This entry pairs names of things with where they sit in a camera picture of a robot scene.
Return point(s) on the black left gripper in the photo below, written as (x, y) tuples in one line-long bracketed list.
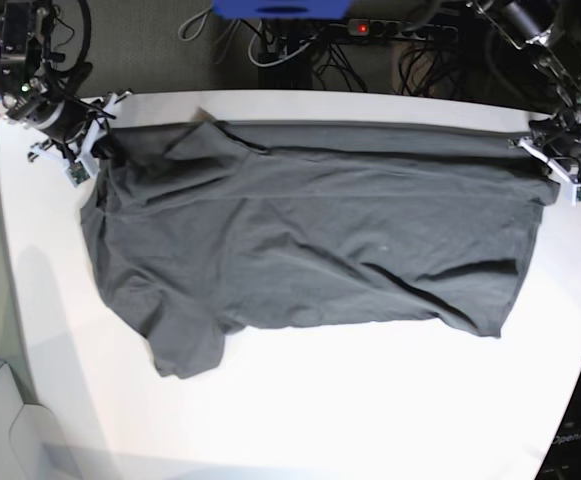
[(558, 138)]

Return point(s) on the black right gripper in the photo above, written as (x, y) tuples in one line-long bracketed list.
[(62, 121)]

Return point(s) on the dark grey t-shirt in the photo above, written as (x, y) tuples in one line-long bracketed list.
[(196, 232)]

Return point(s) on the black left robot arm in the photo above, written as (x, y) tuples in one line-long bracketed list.
[(549, 33)]

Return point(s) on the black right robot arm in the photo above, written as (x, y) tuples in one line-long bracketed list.
[(33, 90)]

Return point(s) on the blue box overhead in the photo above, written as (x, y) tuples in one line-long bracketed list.
[(281, 9)]

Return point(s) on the grey bin corner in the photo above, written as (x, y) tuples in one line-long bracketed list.
[(32, 445)]

